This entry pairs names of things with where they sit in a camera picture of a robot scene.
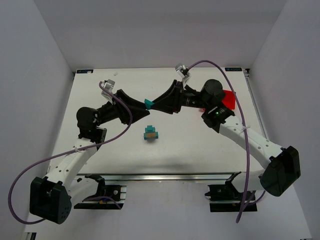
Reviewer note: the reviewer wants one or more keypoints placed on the right blue corner label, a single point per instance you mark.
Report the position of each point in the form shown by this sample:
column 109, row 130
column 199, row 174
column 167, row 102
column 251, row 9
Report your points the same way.
column 233, row 69

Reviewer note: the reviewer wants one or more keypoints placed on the teal triangular wood block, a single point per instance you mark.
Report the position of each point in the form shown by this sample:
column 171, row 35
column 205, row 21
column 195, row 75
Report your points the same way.
column 148, row 104

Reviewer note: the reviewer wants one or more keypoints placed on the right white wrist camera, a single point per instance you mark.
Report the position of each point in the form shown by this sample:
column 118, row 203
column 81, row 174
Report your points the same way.
column 183, row 72

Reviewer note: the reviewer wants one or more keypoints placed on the aluminium table front rail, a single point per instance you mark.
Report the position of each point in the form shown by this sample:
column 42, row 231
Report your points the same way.
column 193, row 177

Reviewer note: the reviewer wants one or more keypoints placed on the teal cube wood block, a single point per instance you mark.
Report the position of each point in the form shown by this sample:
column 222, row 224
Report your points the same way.
column 150, row 129

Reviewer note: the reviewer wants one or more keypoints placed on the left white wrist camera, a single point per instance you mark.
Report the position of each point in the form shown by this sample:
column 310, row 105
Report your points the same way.
column 106, row 89

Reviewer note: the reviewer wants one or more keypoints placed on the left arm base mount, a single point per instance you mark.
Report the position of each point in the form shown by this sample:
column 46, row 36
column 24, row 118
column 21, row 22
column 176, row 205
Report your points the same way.
column 93, row 192

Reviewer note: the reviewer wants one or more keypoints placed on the teal arch wood block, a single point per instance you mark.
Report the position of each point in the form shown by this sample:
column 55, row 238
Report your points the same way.
column 156, row 136

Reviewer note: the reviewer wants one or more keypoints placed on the blue corner label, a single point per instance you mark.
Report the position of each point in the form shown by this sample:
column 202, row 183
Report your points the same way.
column 84, row 71
column 233, row 69

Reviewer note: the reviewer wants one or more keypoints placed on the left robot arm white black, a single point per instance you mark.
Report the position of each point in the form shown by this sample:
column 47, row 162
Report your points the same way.
column 53, row 196

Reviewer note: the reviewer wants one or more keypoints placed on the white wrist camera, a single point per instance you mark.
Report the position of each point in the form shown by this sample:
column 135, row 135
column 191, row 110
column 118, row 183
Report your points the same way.
column 183, row 72
column 106, row 89

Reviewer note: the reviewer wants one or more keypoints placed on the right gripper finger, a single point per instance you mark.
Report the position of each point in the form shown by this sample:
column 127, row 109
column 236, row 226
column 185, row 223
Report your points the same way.
column 168, row 107
column 169, row 98

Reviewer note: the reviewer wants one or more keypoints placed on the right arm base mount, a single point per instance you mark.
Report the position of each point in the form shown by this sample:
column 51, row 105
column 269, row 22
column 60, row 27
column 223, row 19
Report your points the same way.
column 224, row 198

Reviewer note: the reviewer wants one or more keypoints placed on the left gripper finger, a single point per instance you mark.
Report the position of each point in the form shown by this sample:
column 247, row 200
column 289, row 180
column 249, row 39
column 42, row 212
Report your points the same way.
column 129, row 101
column 137, row 114

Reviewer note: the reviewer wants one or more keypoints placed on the red plastic bin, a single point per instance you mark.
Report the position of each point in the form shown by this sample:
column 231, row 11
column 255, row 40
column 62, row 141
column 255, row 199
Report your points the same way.
column 228, row 100

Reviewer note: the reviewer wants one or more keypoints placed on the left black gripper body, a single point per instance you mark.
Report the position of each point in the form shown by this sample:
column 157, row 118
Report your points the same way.
column 119, row 107

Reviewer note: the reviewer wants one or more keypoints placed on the left blue corner label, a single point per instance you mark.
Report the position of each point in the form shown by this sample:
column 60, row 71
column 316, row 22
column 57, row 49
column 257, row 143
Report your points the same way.
column 84, row 71

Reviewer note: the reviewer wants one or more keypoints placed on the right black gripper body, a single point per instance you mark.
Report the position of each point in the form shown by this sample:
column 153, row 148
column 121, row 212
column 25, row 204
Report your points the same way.
column 178, row 96

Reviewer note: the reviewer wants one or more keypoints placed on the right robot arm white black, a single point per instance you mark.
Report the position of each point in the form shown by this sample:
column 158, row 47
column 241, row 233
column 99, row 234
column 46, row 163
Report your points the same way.
column 281, row 165

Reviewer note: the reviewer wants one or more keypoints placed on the teal rectangular wood block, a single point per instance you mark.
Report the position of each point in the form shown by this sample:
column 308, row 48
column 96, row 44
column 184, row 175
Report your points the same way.
column 152, row 132

